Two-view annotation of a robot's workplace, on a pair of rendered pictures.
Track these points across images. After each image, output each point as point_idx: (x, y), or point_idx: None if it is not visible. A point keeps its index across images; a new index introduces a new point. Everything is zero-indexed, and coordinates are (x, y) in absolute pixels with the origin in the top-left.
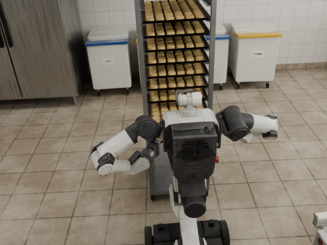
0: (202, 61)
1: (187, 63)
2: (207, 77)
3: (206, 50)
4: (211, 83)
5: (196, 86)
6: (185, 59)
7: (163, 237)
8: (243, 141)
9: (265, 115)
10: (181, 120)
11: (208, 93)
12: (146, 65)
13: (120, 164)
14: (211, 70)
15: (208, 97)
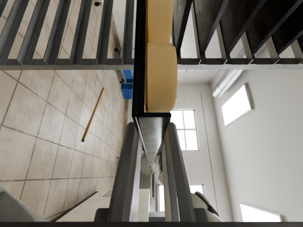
0: (258, 49)
1: (276, 24)
2: (225, 61)
3: (278, 59)
4: (208, 67)
5: (208, 42)
6: (270, 4)
7: None
8: (143, 167)
9: (218, 214)
10: None
11: (186, 58)
12: None
13: None
14: (233, 66)
15: (180, 64)
